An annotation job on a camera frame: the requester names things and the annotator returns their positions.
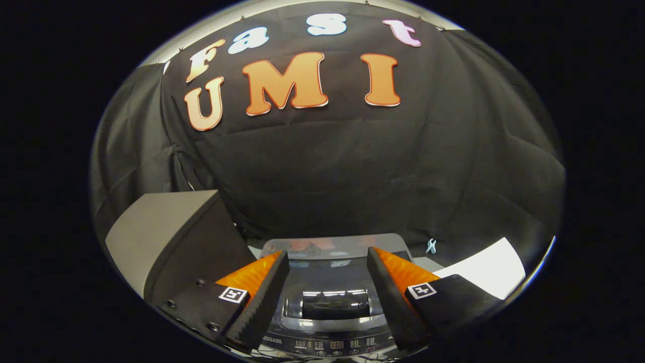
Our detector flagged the grey washing machine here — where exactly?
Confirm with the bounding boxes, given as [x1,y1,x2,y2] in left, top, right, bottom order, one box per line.
[247,233,444,361]

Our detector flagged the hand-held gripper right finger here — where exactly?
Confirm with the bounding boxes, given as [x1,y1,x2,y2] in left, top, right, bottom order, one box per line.
[366,246,504,352]

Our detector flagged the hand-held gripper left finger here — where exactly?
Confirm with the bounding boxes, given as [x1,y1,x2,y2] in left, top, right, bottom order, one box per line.
[159,251,291,353]

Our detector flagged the white side table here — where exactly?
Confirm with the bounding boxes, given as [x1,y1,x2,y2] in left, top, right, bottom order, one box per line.
[433,237,526,300]

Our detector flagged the grey box stand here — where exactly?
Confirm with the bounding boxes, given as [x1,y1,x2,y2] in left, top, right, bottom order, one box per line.
[105,190,257,303]

